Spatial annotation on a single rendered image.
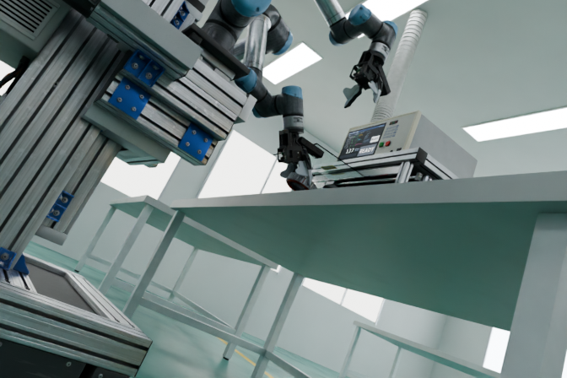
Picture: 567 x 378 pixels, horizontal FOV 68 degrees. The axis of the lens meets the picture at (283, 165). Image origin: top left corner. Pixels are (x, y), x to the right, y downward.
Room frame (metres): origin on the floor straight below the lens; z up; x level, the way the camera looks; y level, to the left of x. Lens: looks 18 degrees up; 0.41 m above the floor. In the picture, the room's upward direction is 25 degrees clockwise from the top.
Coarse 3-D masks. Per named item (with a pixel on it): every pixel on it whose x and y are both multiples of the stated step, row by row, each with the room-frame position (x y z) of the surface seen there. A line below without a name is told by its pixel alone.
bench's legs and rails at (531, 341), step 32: (544, 224) 0.56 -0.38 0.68; (160, 256) 2.45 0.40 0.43; (544, 256) 0.56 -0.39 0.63; (288, 288) 2.83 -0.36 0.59; (544, 288) 0.55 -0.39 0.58; (192, 320) 2.59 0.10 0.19; (544, 320) 0.54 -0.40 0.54; (256, 352) 2.78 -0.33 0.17; (512, 352) 0.57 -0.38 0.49; (544, 352) 0.53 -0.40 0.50
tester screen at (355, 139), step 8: (368, 128) 1.70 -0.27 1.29; (376, 128) 1.64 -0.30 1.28; (352, 136) 1.79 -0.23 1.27; (360, 136) 1.73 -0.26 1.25; (368, 136) 1.68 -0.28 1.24; (344, 144) 1.82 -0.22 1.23; (352, 144) 1.77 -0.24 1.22; (360, 144) 1.71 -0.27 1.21; (368, 144) 1.66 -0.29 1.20; (376, 144) 1.60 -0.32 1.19; (344, 152) 1.80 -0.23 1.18
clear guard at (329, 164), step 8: (328, 152) 1.59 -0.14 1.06; (312, 160) 1.76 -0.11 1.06; (320, 160) 1.72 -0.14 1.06; (328, 160) 1.67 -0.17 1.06; (336, 160) 1.64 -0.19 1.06; (320, 168) 1.80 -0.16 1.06; (328, 168) 1.76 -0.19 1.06; (336, 168) 1.72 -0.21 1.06; (344, 168) 1.68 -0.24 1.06; (352, 168) 1.64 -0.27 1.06
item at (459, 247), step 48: (288, 192) 1.25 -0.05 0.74; (336, 192) 1.01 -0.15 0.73; (384, 192) 0.85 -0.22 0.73; (432, 192) 0.73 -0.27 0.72; (480, 192) 0.64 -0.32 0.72; (528, 192) 0.56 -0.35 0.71; (240, 240) 2.50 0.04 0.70; (288, 240) 1.79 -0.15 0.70; (336, 240) 1.38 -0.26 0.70; (384, 240) 1.12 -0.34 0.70; (432, 240) 0.93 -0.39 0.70; (480, 240) 0.80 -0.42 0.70; (528, 240) 0.69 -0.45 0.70; (384, 288) 1.86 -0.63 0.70; (432, 288) 1.42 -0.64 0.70; (480, 288) 1.14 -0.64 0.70
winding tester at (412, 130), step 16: (416, 112) 1.44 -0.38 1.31; (352, 128) 1.81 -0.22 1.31; (384, 128) 1.59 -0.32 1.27; (400, 128) 1.50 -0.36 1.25; (416, 128) 1.45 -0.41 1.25; (432, 128) 1.48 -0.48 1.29; (384, 144) 1.56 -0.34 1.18; (400, 144) 1.47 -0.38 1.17; (416, 144) 1.46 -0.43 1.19; (432, 144) 1.49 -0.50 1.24; (448, 144) 1.52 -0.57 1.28; (448, 160) 1.53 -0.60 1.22; (464, 160) 1.57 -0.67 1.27; (464, 176) 1.58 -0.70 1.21
